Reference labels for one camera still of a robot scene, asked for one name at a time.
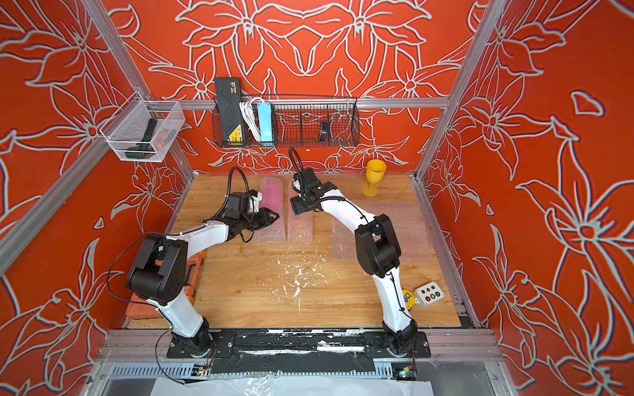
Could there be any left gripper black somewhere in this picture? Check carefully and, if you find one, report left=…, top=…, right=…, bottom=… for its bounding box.
left=239, top=208, right=280, bottom=231

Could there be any orange glass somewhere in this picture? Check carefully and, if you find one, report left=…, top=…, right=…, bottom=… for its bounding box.
left=286, top=181, right=314, bottom=244

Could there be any yellow plastic wine glass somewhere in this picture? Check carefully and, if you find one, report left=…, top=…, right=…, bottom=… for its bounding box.
left=363, top=159, right=387, bottom=197

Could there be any bubble wrap sheet clear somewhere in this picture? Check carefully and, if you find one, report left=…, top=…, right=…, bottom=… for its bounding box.
left=330, top=200, right=434, bottom=263

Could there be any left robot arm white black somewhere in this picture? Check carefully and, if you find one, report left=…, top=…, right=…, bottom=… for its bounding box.
left=126, top=190, right=279, bottom=357

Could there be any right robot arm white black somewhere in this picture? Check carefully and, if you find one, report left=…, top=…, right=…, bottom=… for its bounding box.
left=290, top=168, right=418, bottom=356

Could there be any pink glass in bubble wrap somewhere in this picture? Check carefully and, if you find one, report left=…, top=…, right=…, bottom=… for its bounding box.
left=254, top=177, right=287, bottom=244

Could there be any small dark object in basket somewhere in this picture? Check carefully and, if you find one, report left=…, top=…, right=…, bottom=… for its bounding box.
left=319, top=122, right=332, bottom=142

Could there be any light blue power bank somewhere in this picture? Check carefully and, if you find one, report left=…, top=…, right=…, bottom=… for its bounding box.
left=257, top=102, right=274, bottom=146

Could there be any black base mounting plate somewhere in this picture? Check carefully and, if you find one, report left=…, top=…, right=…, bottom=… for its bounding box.
left=167, top=328, right=432, bottom=360

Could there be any black box in basket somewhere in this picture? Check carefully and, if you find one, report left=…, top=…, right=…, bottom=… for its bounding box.
left=215, top=78, right=245, bottom=147

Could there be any dark green tool in bin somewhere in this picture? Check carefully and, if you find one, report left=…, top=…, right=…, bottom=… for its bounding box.
left=125, top=118, right=158, bottom=159

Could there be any yellow tape measure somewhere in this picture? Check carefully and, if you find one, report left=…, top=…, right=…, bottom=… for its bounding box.
left=402, top=290, right=416, bottom=311

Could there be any orange plastic tool case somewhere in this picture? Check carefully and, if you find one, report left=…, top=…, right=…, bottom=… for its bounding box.
left=125, top=251, right=206, bottom=320

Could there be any white button control box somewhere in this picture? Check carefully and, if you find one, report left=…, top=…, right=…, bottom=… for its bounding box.
left=414, top=281, right=445, bottom=308

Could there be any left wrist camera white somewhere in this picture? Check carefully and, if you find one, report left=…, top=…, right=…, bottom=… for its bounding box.
left=248, top=190, right=263, bottom=213

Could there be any black wire wall basket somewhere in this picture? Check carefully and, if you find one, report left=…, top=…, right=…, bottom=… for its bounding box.
left=211, top=95, right=361, bottom=149

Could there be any white coiled cable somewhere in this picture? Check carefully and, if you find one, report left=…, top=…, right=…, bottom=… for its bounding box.
left=238, top=96, right=266, bottom=142

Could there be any clear acrylic wall bin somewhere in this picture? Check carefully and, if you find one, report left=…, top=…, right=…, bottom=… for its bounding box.
left=99, top=92, right=185, bottom=163

